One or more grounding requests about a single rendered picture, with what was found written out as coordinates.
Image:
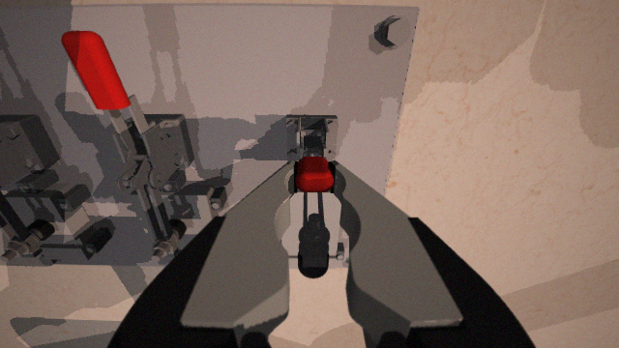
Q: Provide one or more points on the toggle clamp with red handle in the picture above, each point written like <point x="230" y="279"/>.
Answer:
<point x="164" y="144"/>
<point x="24" y="146"/>

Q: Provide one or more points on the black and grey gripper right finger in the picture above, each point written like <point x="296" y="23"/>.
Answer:
<point x="403" y="278"/>

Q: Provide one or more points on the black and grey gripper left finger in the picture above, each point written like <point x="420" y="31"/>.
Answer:
<point x="232" y="278"/>

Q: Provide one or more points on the grey toggle clamp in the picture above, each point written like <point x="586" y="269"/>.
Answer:
<point x="312" y="141"/>

